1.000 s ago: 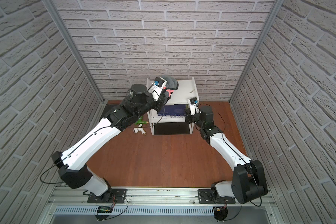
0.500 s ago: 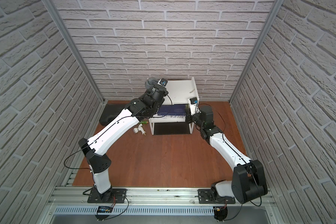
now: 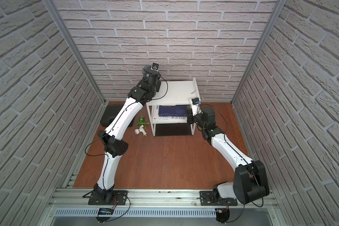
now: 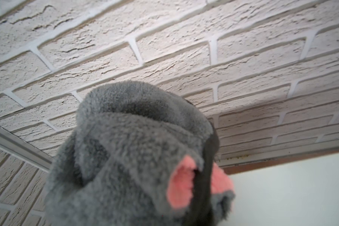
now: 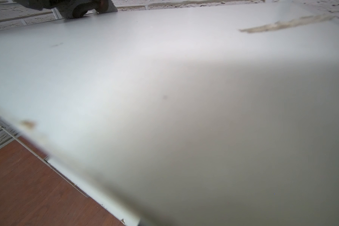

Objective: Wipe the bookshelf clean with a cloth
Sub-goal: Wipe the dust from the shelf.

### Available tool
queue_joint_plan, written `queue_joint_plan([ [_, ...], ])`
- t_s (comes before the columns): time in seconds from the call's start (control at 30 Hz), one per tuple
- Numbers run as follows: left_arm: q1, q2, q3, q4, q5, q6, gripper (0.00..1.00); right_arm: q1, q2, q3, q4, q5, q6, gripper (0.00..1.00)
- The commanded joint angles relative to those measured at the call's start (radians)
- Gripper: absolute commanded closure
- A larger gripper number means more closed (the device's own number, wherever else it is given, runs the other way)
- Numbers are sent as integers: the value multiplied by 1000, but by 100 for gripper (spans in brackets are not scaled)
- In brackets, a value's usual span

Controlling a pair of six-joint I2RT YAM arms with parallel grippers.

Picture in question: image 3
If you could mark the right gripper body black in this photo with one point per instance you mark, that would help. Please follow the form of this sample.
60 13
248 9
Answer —
197 119

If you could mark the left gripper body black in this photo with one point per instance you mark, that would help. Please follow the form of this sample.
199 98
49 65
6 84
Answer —
150 75

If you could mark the white two-tier bookshelf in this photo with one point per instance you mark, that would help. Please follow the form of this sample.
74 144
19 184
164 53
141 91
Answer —
172 93

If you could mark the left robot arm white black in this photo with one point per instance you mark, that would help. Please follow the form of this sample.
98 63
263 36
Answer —
112 136

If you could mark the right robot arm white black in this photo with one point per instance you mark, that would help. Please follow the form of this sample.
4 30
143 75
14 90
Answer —
250 179

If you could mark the green pipe fitting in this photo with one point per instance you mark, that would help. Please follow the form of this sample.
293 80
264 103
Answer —
142 122

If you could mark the white pipe fitting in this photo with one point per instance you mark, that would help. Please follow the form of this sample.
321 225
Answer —
141 130

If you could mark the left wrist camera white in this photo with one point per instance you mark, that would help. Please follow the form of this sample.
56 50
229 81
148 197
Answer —
155 66

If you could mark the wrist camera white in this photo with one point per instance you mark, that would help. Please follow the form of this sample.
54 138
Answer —
155 66
195 106

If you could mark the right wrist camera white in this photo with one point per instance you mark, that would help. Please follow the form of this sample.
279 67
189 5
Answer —
195 106

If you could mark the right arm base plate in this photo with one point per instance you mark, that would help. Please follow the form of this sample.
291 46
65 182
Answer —
212 198

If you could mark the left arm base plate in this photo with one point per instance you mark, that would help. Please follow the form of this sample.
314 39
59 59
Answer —
118 196

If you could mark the aluminium front rail frame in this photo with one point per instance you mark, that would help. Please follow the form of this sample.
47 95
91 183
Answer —
161 203

